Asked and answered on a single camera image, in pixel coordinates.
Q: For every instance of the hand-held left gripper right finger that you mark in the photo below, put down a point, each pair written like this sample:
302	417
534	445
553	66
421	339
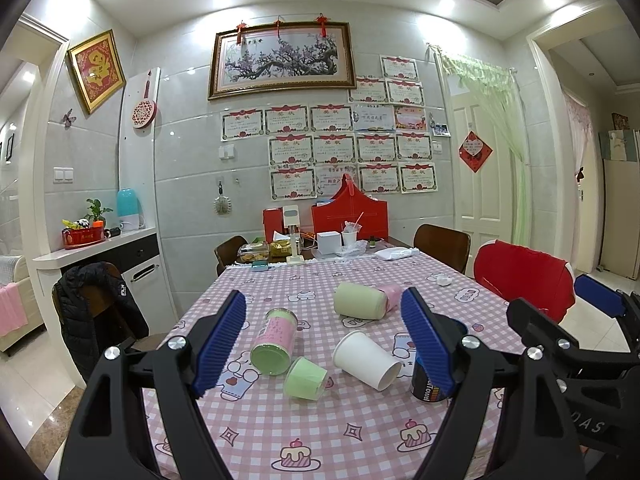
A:
427	347

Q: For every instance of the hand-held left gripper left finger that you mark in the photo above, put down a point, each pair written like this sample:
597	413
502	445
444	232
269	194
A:
220	347

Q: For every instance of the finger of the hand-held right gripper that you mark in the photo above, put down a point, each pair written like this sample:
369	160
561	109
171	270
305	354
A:
537	327
597	294

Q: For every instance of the black printed cup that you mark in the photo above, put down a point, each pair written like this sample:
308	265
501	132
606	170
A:
425	390

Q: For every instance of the pink label green cup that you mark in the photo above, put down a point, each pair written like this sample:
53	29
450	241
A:
275	340

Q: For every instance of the white paper cup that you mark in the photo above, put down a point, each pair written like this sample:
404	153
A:
362	357

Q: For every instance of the large pale green cup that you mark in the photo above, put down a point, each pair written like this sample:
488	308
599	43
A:
360	300

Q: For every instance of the small light green paper cup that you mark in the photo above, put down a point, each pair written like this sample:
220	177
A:
305	377

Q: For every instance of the white cup with straw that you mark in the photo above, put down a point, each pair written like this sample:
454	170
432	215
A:
349	237

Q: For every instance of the red covered chair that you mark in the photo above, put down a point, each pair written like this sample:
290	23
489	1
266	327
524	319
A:
520	275

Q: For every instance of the small white dish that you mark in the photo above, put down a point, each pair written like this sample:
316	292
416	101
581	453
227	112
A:
443	278

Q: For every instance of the small teal box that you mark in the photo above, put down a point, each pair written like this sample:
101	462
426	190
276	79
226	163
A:
260	267

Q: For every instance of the brown wooden chair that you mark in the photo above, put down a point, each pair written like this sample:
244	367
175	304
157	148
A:
442	247
230	255

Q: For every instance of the white plastic bag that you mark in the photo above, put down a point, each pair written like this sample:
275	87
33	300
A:
397	253

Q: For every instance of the clear food container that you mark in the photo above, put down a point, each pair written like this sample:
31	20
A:
253	252

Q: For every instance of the white sideboard cabinet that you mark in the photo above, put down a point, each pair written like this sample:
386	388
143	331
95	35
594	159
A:
142	270

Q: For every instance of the pink checked tablecloth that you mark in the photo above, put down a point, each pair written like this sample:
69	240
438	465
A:
350	430

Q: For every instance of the gold snack packet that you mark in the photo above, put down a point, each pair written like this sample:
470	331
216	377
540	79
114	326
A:
281	249

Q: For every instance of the black jacket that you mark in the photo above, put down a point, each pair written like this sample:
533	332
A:
92	305

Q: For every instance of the pink curtain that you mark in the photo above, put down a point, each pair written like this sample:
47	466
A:
582	160

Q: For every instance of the red box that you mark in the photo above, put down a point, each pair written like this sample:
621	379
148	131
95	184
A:
272	222

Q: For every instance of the white door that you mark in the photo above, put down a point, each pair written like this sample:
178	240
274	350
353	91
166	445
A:
482	200

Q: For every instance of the white box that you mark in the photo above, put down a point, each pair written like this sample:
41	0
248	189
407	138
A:
328	245

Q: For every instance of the hanging round brush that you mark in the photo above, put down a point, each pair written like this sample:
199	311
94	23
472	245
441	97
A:
221	205

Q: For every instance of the white desk lamp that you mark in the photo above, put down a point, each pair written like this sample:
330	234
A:
291	220

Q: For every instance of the red felt bag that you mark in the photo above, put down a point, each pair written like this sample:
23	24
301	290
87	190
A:
350	210

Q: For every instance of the green sheer curtain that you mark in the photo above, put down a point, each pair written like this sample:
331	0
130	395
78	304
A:
520	150

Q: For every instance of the teal humidifier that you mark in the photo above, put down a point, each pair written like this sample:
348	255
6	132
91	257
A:
128	207

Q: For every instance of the red tray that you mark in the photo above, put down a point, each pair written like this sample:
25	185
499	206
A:
82	239

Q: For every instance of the small potted plant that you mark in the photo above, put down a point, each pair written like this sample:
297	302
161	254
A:
96	209

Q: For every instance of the red diamond door decoration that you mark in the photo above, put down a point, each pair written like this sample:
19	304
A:
473	151

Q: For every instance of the beige sofa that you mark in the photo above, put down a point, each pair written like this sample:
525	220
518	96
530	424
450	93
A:
22	270

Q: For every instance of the pink cloth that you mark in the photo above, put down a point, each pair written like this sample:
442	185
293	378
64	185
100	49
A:
11	310

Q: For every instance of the group of award certificates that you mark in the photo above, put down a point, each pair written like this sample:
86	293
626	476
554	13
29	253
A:
330	145

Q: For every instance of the round pink hanging ornament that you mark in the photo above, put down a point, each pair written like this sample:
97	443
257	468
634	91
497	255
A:
144	112

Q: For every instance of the framed blossom painting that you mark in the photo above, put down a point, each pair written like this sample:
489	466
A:
282	57

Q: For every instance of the gold framed red picture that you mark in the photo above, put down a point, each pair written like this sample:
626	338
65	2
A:
97	72

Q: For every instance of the red hanging knot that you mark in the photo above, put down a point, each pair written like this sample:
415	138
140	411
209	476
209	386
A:
322	25
241	30
277	27

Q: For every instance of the white wall socket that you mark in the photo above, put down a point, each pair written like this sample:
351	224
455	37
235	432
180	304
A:
226	151

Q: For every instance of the small wall photo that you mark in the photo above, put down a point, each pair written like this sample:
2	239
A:
440	129

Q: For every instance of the white double light switch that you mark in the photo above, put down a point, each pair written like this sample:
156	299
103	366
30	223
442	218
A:
64	175

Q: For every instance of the butterfly wall decoration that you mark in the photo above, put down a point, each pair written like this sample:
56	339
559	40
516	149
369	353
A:
68	118

